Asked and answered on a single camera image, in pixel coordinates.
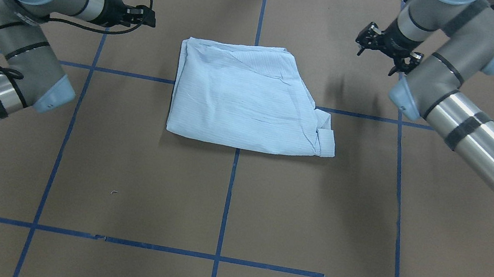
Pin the light blue button-up shirt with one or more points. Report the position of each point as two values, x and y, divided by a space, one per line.
247 97

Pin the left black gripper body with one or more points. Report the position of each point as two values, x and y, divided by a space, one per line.
112 13

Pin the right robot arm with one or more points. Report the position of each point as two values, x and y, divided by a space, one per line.
437 46

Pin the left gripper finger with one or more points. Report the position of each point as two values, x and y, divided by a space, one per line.
134 21
141 12

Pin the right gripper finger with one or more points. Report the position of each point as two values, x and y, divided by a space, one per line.
405 64
368 38

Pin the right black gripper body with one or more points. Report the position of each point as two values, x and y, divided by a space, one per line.
392 43

